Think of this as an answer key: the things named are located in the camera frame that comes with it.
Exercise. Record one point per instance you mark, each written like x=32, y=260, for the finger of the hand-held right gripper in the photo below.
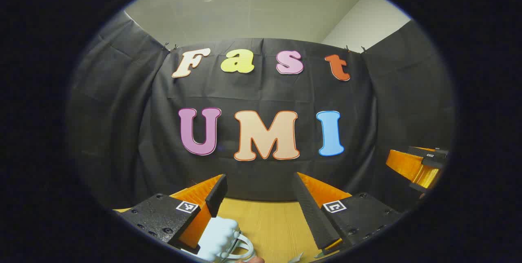
x=424, y=153

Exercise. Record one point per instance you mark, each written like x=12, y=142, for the white squeeze tube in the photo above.
x=295, y=259

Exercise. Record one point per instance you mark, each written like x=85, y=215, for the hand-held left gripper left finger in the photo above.
x=216, y=195

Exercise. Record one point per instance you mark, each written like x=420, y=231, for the light blue suitcase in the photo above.
x=220, y=234

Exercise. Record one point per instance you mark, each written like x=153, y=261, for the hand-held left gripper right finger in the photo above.
x=306, y=210

